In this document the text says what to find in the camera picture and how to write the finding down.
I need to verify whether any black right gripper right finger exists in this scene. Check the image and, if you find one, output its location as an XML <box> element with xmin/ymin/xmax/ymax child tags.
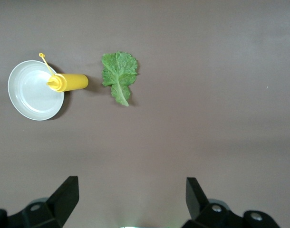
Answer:
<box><xmin>182</xmin><ymin>177</ymin><xmax>279</xmax><ymax>228</ymax></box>

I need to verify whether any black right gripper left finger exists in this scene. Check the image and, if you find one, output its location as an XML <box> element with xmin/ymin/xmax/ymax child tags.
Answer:
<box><xmin>0</xmin><ymin>176</ymin><xmax>79</xmax><ymax>228</ymax></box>

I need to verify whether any yellow mustard squeeze bottle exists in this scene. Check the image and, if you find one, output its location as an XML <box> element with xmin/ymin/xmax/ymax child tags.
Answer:
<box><xmin>38</xmin><ymin>52</ymin><xmax>89</xmax><ymax>93</ymax></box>

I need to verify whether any green lettuce leaf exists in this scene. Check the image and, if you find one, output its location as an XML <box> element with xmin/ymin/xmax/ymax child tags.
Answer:
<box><xmin>101</xmin><ymin>51</ymin><xmax>139</xmax><ymax>107</ymax></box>

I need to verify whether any pale beige round plate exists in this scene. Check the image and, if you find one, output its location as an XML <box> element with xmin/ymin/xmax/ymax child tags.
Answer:
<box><xmin>7</xmin><ymin>60</ymin><xmax>66</xmax><ymax>122</ymax></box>

